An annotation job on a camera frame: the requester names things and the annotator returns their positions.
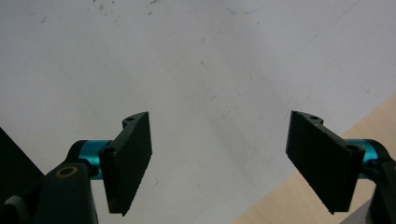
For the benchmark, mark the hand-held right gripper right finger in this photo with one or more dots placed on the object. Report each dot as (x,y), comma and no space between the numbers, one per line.
(323,168)

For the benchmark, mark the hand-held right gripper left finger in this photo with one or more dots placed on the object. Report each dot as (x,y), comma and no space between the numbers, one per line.
(127,165)

